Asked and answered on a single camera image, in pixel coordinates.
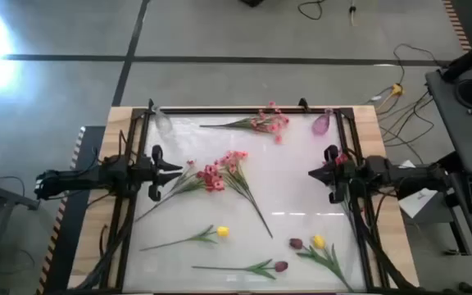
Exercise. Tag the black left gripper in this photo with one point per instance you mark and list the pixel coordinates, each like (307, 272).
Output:
(156, 180)

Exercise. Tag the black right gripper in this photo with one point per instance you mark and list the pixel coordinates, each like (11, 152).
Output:
(336, 176)

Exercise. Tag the clear glass vase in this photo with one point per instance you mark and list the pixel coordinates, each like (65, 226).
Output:
(163, 123)

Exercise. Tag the purple glass vase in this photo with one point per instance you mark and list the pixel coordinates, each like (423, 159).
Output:
(321, 125)

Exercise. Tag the pink flower bunch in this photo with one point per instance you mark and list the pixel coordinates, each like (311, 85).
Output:
(236, 172)
(269, 123)

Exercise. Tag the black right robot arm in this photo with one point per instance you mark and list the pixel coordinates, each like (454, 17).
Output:
(404, 176)

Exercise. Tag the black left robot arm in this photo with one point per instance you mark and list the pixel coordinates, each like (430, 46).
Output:
(76, 180)

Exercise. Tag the wooden table board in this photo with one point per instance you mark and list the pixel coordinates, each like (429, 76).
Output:
(369, 123)

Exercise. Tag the white box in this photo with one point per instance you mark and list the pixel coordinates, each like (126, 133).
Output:
(418, 202)

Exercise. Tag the black platform with striped edge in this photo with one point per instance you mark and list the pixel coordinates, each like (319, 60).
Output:
(68, 229)

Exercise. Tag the grey desk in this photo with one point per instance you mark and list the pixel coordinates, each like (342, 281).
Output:
(465, 135)

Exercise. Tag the white floor plug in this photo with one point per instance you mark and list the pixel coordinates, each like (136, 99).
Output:
(353, 10)

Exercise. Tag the black monitor stand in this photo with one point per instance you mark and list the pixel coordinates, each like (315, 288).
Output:
(469, 55)

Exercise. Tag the black frame clamp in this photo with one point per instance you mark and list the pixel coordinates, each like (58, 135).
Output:
(303, 104)
(151, 104)

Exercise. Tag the black aluminium table frame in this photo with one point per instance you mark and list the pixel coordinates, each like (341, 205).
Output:
(219, 110)

